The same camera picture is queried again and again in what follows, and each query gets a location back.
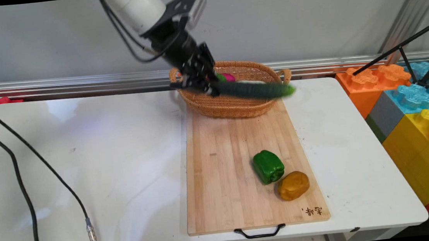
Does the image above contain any black tripod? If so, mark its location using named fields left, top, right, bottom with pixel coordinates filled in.
left=348, top=19, right=429, bottom=96

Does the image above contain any plain black cable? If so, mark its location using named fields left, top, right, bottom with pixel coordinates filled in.
left=0, top=119, right=46, bottom=241

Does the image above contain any dark green cucumber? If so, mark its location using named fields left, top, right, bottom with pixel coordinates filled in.
left=211, top=75, right=297, bottom=104

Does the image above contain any woven wicker basket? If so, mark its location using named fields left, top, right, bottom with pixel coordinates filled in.
left=168, top=55, right=295, bottom=125

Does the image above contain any pink radish with green leaves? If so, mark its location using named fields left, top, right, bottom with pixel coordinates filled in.
left=216, top=71, right=236, bottom=84

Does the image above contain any yellow toy block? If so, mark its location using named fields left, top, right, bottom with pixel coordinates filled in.
left=379, top=109, right=429, bottom=238

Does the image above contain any blue toy block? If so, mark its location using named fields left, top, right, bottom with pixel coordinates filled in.
left=383, top=61, right=429, bottom=117

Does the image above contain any orange bell pepper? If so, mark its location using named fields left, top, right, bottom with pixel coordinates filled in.
left=276, top=170, right=311, bottom=202

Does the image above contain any green bell pepper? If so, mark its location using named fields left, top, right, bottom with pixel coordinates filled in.
left=251, top=148, right=286, bottom=186

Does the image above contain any wooden cutting board black handle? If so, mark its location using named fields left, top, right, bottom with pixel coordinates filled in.
left=177, top=94, right=333, bottom=241

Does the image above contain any black cable with metal connector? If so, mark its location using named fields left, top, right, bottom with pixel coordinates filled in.
left=0, top=85, right=99, bottom=241

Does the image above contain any silver black wrist camera box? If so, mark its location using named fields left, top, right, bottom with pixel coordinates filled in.
left=137, top=0, right=209, bottom=37

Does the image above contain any grey toy block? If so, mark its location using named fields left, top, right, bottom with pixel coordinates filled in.
left=363, top=89, right=408, bottom=145

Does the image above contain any orange toy block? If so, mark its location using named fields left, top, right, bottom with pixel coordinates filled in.
left=335, top=62, right=415, bottom=121

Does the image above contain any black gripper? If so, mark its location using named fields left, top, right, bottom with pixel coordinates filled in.
left=149, top=18, right=222, bottom=102

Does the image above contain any aluminium rail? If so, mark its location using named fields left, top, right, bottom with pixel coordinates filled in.
left=0, top=44, right=429, bottom=106

